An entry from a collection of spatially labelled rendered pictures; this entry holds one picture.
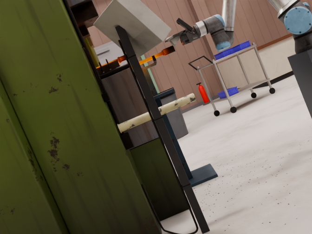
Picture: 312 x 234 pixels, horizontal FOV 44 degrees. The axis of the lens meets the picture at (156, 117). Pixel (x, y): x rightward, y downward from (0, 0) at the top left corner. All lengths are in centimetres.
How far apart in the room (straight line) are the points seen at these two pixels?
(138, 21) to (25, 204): 104
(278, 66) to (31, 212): 624
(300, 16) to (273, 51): 531
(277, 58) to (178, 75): 258
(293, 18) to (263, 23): 788
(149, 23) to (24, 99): 76
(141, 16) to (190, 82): 755
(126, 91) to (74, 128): 43
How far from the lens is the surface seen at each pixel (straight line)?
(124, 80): 228
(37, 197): 203
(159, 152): 231
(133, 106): 228
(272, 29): 1030
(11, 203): 207
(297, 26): 236
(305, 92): 264
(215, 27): 248
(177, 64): 923
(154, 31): 175
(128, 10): 174
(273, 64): 760
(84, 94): 202
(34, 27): 210
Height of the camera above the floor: 73
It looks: 3 degrees down
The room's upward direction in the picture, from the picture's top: 23 degrees counter-clockwise
